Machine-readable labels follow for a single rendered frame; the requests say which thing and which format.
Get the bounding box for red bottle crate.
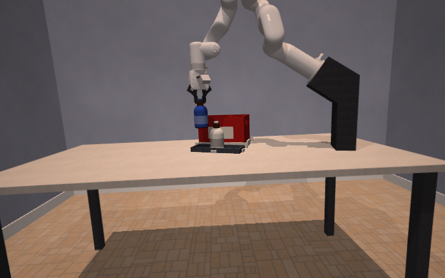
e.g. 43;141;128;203
198;115;250;142

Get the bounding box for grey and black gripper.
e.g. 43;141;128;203
187;69;212;104

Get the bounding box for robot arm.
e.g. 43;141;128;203
189;0;324;83

